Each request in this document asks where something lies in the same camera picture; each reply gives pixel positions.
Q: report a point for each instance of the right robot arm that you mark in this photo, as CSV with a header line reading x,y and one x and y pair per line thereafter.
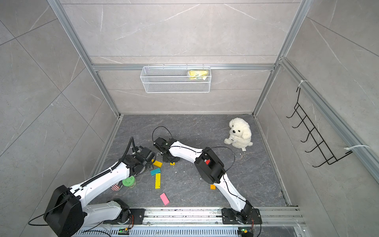
x,y
212,170

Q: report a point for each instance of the metal base rail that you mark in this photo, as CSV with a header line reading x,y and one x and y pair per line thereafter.
x,y
203,222

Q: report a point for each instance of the green lid jar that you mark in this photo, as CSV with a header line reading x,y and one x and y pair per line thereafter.
x,y
129,182

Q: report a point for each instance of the white wire basket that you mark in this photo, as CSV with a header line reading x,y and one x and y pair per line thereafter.
x,y
173,79

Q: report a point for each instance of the lime yellow long block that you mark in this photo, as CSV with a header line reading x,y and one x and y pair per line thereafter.
x,y
158,181

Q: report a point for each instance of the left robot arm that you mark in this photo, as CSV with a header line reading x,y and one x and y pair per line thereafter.
x,y
70,208

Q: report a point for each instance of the black wall hook rack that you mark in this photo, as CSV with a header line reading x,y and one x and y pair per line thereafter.
x,y
314,135

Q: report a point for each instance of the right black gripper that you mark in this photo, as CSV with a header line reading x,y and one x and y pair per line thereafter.
x,y
166,160

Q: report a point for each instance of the pink block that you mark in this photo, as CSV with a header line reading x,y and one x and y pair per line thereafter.
x,y
164,199

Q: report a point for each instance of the yellow sponge in basket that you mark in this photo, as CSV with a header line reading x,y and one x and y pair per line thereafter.
x,y
198,74

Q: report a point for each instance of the white plush dog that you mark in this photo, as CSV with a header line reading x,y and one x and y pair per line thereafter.
x,y
240,134

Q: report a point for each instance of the teal block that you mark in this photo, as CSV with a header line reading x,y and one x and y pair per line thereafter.
x,y
155,171

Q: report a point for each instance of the newspaper print can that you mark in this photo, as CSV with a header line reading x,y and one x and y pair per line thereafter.
x,y
116,187

